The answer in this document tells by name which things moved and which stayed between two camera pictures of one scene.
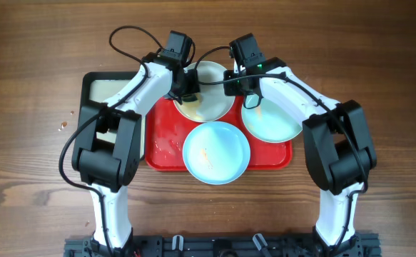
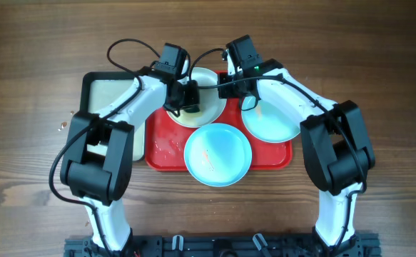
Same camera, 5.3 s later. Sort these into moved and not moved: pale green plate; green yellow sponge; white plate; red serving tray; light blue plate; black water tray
Moved: white plate; green yellow sponge
Not moved: light blue plate; pale green plate; black water tray; red serving tray
